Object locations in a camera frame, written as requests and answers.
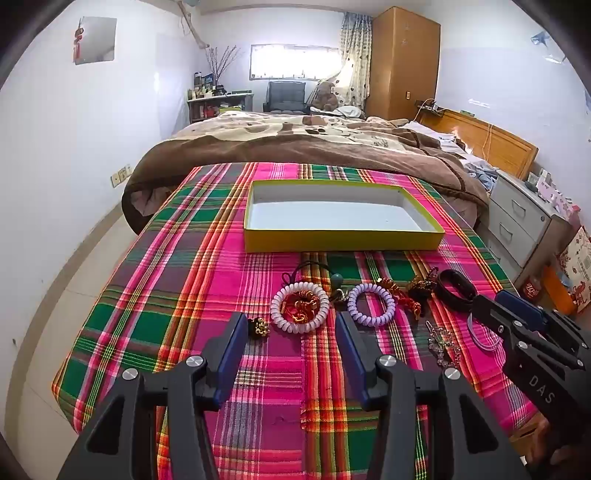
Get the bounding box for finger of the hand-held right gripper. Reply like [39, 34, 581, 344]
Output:
[470, 294, 550, 356]
[495, 289, 555, 333]

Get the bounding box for black cord green bead necklace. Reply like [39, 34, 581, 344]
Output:
[281, 261, 352, 308]

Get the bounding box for purple spiral hair tie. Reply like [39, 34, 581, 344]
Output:
[346, 283, 397, 328]

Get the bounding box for white spiral hair tie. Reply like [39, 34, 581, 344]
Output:
[270, 283, 330, 333]

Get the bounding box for wall socket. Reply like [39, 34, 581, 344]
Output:
[110, 164, 134, 188]

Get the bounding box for grey nightstand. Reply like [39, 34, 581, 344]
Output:
[487, 168, 573, 289]

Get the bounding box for pink green plaid cloth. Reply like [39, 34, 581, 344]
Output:
[52, 161, 555, 480]

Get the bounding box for wooden wardrobe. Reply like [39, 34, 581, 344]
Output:
[367, 6, 441, 121]

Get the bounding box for grey elastic band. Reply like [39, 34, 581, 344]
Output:
[466, 314, 502, 350]

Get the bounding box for bed with brown blanket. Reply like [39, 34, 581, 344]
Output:
[122, 111, 490, 232]

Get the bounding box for black wristband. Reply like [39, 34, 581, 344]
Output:
[438, 269, 481, 311]

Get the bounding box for dried branches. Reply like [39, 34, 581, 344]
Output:
[205, 45, 243, 86]

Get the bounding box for wooden headboard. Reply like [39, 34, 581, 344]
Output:
[418, 108, 539, 181]

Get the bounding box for orange bag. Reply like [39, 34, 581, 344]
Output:
[542, 265, 578, 315]

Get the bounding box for brown teddy bear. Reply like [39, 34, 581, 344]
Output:
[310, 80, 340, 113]

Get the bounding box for dark brown bead bracelet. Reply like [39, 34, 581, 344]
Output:
[406, 268, 439, 301]

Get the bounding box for red gold knot ornament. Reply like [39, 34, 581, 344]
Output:
[283, 290, 320, 324]

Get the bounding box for pink box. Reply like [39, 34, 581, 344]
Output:
[538, 178, 575, 215]

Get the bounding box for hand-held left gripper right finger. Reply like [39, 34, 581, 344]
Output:
[335, 310, 532, 480]

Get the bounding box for red beaded bracelet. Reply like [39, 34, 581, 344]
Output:
[376, 277, 423, 317]

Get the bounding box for crystal hair clip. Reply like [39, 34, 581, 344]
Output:
[426, 320, 462, 367]

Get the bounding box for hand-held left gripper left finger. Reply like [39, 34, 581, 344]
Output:
[58, 312, 250, 480]

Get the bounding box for blue grey clothes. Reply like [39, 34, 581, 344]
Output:
[464, 157, 499, 190]

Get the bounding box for yellow-green cardboard box tray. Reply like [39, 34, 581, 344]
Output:
[243, 179, 446, 254]

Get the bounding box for window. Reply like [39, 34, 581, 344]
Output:
[250, 44, 343, 80]

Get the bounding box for white bedding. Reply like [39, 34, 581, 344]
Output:
[406, 121, 467, 153]

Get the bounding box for blue wall hook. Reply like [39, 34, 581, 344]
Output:
[531, 30, 566, 63]

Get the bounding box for red can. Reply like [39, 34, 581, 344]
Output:
[519, 277, 543, 302]

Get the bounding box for cluttered shelf unit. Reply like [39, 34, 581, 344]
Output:
[186, 83, 254, 124]

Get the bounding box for patterned curtain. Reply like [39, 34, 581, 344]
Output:
[339, 11, 374, 112]

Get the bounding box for dark armchair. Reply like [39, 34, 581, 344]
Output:
[263, 80, 311, 115]

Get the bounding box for printed paper bag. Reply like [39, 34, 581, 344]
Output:
[556, 226, 591, 296]

